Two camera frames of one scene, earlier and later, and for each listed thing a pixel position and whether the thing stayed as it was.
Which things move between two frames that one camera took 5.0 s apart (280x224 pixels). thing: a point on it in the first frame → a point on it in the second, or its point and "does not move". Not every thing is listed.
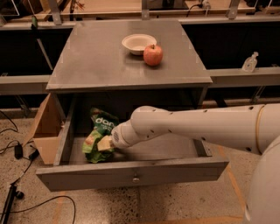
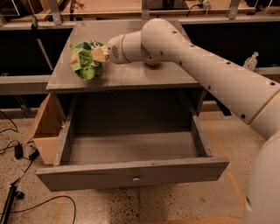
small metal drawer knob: [136, 179] does not move
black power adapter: [18, 151] does not move
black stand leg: [12, 193] does not move
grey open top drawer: [155, 162] does not move
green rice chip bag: [102, 125] → [81, 61]
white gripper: [119, 138] → [115, 52]
